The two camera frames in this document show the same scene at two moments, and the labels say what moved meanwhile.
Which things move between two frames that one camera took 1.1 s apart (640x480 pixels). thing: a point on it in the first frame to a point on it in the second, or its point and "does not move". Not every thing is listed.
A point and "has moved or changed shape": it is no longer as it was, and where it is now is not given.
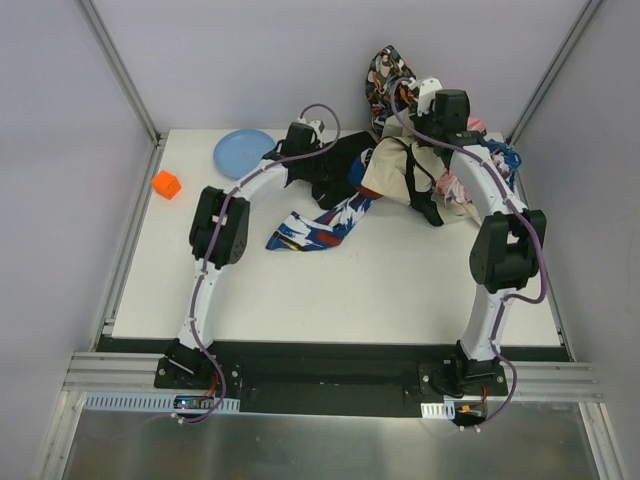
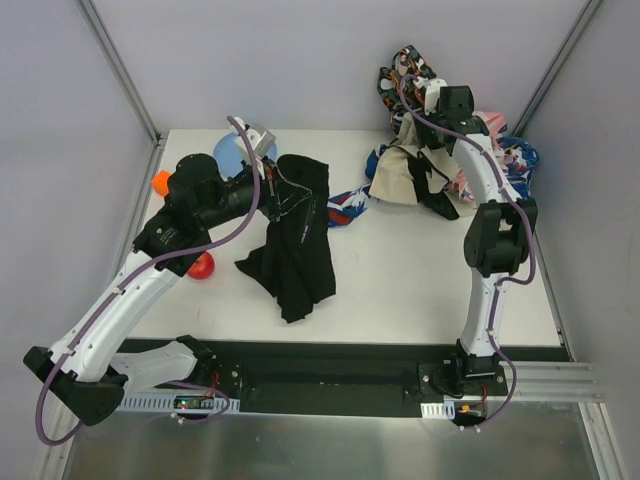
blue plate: (237, 151) does not move
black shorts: (328, 173) to (295, 255)
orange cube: (166, 184) does not move
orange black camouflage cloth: (384, 68) has moved or changed shape
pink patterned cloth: (448, 184) to (496, 123)
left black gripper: (323, 167) to (270, 190)
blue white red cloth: (293, 231) to (518, 157)
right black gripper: (417, 163) does not move
